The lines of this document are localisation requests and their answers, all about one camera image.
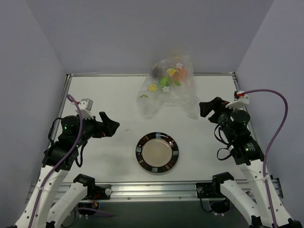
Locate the purple cable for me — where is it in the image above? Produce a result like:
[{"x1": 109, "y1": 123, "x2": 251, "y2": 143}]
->
[
  {"x1": 239, "y1": 88, "x2": 288, "y2": 228},
  {"x1": 28, "y1": 94, "x2": 114, "y2": 228}
]

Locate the clear printed plastic bag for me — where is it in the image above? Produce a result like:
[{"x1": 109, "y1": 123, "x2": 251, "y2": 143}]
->
[{"x1": 136, "y1": 55, "x2": 199, "y2": 119}]

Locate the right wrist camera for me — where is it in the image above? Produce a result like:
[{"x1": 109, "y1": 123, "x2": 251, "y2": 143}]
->
[{"x1": 225, "y1": 91, "x2": 249, "y2": 109}]

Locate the front aluminium rail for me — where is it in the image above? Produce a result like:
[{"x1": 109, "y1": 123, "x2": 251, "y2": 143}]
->
[{"x1": 25, "y1": 179, "x2": 285, "y2": 202}]

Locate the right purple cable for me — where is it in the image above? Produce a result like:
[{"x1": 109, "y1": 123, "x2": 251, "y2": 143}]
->
[{"x1": 239, "y1": 88, "x2": 288, "y2": 228}]

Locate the round dark rimmed plate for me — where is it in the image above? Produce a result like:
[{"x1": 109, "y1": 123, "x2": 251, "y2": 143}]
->
[{"x1": 135, "y1": 132, "x2": 180, "y2": 175}]

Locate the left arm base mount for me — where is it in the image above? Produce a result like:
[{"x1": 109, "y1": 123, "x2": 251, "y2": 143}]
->
[{"x1": 85, "y1": 184, "x2": 112, "y2": 200}]

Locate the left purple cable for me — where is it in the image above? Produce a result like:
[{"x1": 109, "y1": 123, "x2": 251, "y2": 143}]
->
[{"x1": 28, "y1": 94, "x2": 114, "y2": 228}]

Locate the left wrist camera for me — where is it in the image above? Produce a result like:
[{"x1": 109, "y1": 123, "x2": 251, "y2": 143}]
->
[{"x1": 75, "y1": 98, "x2": 94, "y2": 120}]

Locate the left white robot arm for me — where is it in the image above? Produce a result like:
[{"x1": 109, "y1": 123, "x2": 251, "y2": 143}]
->
[{"x1": 14, "y1": 112, "x2": 120, "y2": 228}]

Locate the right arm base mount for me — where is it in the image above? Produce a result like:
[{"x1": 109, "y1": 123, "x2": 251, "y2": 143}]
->
[{"x1": 196, "y1": 181, "x2": 222, "y2": 199}]

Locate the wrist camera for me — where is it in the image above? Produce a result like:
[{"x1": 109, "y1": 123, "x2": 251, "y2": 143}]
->
[
  {"x1": 225, "y1": 91, "x2": 249, "y2": 109},
  {"x1": 75, "y1": 98, "x2": 94, "y2": 120}
]

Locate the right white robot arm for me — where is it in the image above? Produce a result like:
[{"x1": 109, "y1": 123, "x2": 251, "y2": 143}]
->
[{"x1": 199, "y1": 97, "x2": 302, "y2": 228}]

